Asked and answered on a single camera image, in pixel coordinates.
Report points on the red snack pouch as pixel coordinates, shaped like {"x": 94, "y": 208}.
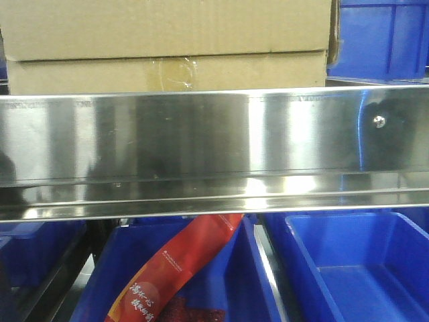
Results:
{"x": 172, "y": 266}

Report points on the brown cardboard carton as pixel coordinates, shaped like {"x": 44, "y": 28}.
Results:
{"x": 60, "y": 47}

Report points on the stainless steel shelf rail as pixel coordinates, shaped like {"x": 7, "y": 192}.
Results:
{"x": 191, "y": 153}

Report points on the blue bin lower left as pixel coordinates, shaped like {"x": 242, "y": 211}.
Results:
{"x": 30, "y": 250}

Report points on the blue bin upper right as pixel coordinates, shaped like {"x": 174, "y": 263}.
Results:
{"x": 386, "y": 40}

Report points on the blue bin with red pouch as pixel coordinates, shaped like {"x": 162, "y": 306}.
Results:
{"x": 234, "y": 281}

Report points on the empty blue bin lower right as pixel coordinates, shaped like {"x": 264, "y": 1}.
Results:
{"x": 353, "y": 266}

